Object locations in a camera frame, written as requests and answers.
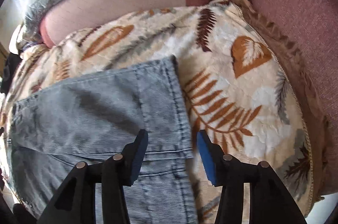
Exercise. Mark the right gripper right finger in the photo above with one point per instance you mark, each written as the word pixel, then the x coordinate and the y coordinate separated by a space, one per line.
pixel 270 201

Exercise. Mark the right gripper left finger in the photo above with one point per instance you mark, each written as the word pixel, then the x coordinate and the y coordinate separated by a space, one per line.
pixel 74 200

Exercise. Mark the blue denim pant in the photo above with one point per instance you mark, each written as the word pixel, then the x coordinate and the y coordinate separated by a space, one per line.
pixel 91 118

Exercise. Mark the leaf patterned cream blanket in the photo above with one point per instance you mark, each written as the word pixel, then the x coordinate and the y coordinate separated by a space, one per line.
pixel 232 84

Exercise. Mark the black cloth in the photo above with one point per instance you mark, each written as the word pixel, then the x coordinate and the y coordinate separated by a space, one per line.
pixel 11 64

